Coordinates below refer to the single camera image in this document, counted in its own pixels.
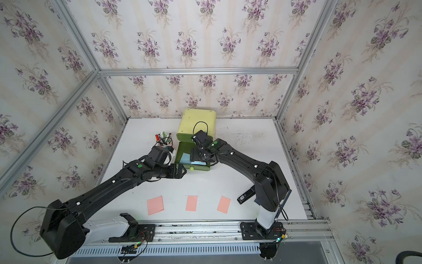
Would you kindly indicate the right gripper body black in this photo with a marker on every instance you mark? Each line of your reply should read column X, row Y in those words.
column 196, row 155

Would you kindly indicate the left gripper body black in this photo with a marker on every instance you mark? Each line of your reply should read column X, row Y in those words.
column 170, row 171

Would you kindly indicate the blue sticky pad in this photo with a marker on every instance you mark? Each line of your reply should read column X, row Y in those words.
column 185, row 159
column 199, row 163

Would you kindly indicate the green drawer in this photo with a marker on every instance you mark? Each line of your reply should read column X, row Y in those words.
column 185, row 147

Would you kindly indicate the yellow green drawer cabinet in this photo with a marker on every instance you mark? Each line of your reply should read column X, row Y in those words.
column 194, row 120

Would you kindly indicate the pink sticky pad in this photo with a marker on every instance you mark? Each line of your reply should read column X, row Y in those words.
column 155, row 205
column 191, row 204
column 224, row 205

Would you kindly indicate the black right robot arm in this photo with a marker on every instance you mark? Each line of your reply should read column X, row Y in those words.
column 271, row 186

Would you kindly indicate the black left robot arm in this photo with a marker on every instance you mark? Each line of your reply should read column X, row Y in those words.
column 63, row 225

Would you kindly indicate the pens in cup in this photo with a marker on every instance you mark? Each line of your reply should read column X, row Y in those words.
column 164, row 139

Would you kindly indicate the dark blue notebook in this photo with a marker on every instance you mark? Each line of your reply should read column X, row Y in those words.
column 280, row 211

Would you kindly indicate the small circuit board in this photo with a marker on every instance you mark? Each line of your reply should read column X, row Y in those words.
column 129, row 249

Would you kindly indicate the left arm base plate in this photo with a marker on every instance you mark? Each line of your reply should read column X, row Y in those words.
column 137, row 233

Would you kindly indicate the aluminium front rail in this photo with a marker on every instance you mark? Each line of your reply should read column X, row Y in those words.
column 208, row 232

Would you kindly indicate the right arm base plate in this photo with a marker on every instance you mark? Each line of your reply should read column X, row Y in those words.
column 254, row 231

